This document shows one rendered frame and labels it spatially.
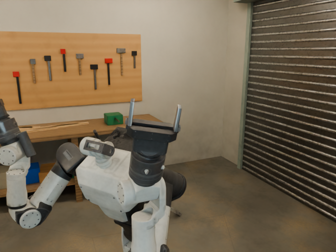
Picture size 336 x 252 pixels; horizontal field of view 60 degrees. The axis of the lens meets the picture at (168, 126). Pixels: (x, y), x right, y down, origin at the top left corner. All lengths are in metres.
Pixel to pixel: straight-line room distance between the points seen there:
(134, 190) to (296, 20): 3.20
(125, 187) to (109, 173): 0.31
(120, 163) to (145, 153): 0.40
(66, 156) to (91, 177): 0.18
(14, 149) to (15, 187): 0.15
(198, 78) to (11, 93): 2.54
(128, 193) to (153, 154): 0.13
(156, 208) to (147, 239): 0.08
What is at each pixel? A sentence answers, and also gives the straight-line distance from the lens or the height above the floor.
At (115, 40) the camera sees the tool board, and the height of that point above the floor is 1.86.
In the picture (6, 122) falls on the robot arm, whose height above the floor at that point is 1.50.
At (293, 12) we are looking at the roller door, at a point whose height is 2.15.
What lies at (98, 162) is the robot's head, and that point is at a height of 1.35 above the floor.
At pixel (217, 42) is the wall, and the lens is 4.66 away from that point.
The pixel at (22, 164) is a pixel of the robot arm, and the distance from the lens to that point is 1.26.
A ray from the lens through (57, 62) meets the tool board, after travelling 3.89.
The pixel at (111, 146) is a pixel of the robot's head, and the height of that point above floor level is 1.42.
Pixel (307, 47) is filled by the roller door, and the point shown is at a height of 1.78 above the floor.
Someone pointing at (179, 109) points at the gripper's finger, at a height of 1.62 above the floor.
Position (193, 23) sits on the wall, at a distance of 4.46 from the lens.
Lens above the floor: 1.75
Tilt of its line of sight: 15 degrees down
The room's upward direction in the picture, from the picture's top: straight up
